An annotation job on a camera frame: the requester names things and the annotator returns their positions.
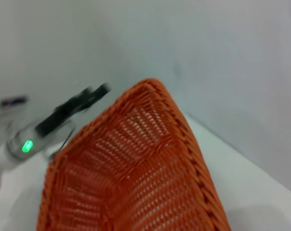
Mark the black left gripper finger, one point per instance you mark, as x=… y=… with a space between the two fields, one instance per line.
x=102 y=90
x=84 y=92

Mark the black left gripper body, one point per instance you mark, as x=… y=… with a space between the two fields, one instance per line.
x=61 y=118

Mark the orange woven plastic basket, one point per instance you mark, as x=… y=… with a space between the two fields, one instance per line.
x=140 y=173

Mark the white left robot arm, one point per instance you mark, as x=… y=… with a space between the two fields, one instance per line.
x=17 y=146

